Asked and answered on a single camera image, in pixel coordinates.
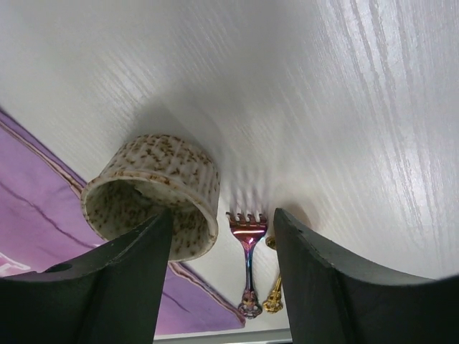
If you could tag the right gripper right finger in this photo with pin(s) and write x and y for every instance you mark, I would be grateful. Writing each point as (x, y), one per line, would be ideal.
(333, 295)

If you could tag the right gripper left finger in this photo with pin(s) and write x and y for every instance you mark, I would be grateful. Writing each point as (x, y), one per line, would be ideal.
(110, 294)

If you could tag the gold spoon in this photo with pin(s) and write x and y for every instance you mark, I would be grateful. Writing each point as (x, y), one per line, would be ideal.
(273, 302)

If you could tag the purple Elsa placemat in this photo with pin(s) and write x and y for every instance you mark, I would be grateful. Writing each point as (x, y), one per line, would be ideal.
(42, 225)

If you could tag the iridescent fork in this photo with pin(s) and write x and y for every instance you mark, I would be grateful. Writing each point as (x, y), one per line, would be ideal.
(248, 230)

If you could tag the speckled ceramic cup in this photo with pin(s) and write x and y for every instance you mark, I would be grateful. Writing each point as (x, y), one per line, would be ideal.
(151, 173)

